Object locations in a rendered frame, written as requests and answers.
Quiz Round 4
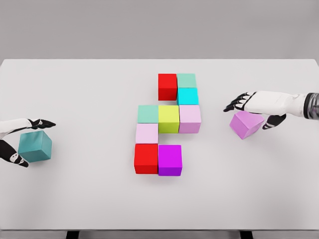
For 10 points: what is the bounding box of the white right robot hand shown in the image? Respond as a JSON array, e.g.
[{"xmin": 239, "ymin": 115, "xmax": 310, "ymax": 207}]
[{"xmin": 223, "ymin": 91, "xmax": 292, "ymax": 131}]

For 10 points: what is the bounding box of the mint green cube block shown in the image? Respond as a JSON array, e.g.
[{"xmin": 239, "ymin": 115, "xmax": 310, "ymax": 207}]
[
  {"xmin": 137, "ymin": 105, "xmax": 160, "ymax": 124},
  {"xmin": 176, "ymin": 73, "xmax": 197, "ymax": 89}
]

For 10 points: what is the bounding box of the orchid purple cube block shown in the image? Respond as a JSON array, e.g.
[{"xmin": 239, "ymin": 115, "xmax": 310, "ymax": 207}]
[{"xmin": 229, "ymin": 111, "xmax": 265, "ymax": 140}]

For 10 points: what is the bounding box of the teal cube block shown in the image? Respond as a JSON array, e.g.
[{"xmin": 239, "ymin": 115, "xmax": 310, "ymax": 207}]
[{"xmin": 17, "ymin": 130, "xmax": 53, "ymax": 164}]

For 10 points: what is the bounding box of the magenta cube block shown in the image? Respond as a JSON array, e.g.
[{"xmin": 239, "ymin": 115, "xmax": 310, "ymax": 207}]
[{"xmin": 158, "ymin": 144, "xmax": 183, "ymax": 177}]

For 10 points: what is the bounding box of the red cube block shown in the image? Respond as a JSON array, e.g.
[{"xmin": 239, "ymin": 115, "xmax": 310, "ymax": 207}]
[
  {"xmin": 134, "ymin": 143, "xmax": 159, "ymax": 175},
  {"xmin": 158, "ymin": 73, "xmax": 178, "ymax": 101}
]

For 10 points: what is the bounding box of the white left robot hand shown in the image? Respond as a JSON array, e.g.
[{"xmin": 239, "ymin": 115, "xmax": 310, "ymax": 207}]
[{"xmin": 0, "ymin": 118, "xmax": 57, "ymax": 168}]

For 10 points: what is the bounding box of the yellow-green cube block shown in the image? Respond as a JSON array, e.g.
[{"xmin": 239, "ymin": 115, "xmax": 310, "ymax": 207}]
[{"xmin": 158, "ymin": 105, "xmax": 181, "ymax": 134}]

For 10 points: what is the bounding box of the light pink cube block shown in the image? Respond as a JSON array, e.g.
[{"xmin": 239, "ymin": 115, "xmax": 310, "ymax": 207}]
[
  {"xmin": 178, "ymin": 105, "xmax": 202, "ymax": 134},
  {"xmin": 135, "ymin": 122, "xmax": 160, "ymax": 145}
]

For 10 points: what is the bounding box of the cyan cube block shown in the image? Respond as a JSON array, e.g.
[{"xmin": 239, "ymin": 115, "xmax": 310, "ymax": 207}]
[{"xmin": 176, "ymin": 87, "xmax": 200, "ymax": 106}]

